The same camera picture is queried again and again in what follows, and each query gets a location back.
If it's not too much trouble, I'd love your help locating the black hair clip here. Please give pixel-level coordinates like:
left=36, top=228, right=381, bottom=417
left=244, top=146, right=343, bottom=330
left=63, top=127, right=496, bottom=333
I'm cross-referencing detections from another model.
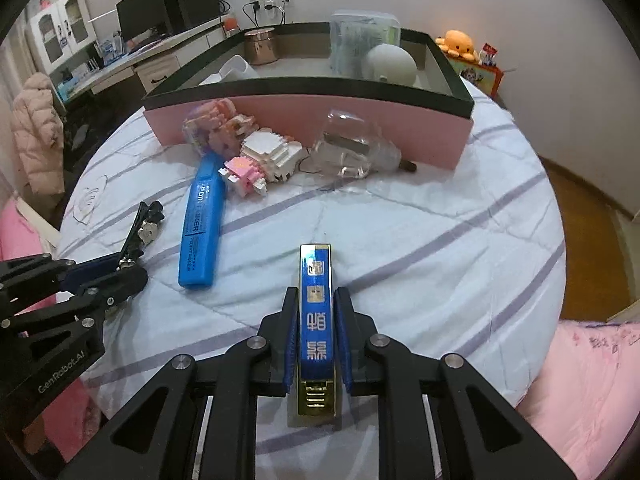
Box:
left=117, top=200, right=165, bottom=269

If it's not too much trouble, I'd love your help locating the blue highlighter marker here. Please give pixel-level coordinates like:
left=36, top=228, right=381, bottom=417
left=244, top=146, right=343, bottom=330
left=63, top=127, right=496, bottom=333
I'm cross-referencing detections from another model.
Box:
left=178, top=152, right=226, bottom=289

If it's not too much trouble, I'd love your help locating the pink building block figure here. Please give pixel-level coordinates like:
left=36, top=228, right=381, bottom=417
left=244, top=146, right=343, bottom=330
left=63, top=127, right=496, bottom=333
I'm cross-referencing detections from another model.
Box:
left=181, top=98, right=258, bottom=160

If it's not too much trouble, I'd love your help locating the white pink block figure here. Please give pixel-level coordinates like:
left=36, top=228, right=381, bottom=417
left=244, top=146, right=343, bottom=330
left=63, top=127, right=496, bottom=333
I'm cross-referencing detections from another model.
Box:
left=218, top=129, right=307, bottom=197

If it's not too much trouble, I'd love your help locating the rose gold metal canister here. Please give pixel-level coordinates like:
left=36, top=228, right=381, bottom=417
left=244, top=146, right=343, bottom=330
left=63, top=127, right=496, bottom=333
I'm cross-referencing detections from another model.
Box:
left=244, top=27, right=279, bottom=65

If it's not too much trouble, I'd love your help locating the clear plastic storage box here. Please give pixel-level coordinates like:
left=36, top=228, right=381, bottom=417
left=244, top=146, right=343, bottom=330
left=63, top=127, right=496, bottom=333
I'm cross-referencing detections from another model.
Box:
left=329, top=10, right=401, bottom=79

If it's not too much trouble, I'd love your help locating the white astronaut figurine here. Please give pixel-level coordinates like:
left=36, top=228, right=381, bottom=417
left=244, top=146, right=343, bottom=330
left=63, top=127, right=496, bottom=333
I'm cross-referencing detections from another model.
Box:
left=361, top=44, right=418, bottom=87

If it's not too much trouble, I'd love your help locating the pink quilt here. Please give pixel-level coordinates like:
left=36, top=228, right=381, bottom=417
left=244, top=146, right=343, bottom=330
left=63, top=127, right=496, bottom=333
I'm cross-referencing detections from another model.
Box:
left=518, top=320, right=639, bottom=479

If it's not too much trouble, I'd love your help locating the pink down jacket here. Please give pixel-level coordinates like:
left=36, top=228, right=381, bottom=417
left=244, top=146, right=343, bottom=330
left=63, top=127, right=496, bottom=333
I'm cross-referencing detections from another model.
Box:
left=11, top=73, right=65, bottom=195

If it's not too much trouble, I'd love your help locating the black office chair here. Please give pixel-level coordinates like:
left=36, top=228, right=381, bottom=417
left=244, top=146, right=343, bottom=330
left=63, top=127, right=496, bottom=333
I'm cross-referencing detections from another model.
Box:
left=63, top=92, right=111, bottom=171

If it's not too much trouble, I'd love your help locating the striped white tablecloth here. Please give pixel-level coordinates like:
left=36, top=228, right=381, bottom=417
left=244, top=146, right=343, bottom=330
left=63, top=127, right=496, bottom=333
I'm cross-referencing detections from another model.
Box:
left=58, top=93, right=565, bottom=415

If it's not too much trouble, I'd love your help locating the white desk with drawers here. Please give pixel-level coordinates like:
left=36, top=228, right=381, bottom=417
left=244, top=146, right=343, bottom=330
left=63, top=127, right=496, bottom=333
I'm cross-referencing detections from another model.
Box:
left=60, top=20, right=226, bottom=104

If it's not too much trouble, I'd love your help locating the white glass door cabinet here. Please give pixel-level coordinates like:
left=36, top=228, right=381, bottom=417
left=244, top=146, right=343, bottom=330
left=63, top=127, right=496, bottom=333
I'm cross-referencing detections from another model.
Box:
left=29, top=0, right=96, bottom=75

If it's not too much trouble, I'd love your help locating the black computer monitor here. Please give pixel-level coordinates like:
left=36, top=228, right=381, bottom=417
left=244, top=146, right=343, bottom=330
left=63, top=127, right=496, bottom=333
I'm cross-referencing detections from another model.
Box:
left=116, top=0, right=168, bottom=42

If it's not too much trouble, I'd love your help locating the black and pink tray box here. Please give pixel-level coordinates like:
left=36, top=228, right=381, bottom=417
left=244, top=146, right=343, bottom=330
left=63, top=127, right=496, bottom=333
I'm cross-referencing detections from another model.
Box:
left=143, top=22, right=474, bottom=170

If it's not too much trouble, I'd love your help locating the orange lid water bottle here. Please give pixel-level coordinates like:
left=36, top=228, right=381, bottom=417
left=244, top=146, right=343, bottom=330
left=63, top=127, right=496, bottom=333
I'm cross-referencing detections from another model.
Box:
left=222, top=14, right=241, bottom=37

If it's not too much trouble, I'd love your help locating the red cartoon storage crate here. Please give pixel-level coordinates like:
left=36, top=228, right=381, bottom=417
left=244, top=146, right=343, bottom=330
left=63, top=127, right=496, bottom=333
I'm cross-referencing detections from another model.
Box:
left=447, top=55, right=504, bottom=98

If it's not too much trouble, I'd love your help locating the orange octopus plush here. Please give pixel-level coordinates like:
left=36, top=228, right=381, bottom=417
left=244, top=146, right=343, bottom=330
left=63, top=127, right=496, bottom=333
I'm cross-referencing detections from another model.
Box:
left=435, top=29, right=480, bottom=63

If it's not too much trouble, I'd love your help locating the white wall socket strip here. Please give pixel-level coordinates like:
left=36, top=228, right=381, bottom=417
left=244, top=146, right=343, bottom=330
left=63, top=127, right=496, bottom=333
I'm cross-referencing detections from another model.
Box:
left=248, top=0, right=294, bottom=8

